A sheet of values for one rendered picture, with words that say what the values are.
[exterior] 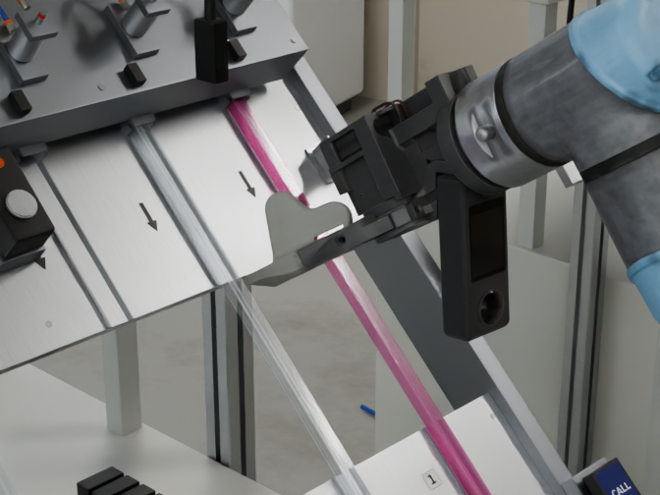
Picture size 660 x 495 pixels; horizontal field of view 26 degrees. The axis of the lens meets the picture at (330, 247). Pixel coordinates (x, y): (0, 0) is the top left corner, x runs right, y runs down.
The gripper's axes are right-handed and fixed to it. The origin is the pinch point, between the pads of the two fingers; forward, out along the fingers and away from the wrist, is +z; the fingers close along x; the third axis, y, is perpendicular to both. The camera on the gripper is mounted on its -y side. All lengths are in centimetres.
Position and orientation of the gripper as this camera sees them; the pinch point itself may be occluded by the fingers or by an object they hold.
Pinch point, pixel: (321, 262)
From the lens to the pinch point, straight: 107.8
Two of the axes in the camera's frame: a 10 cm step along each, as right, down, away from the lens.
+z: -6.0, 3.2, 7.4
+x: -6.9, 2.7, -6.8
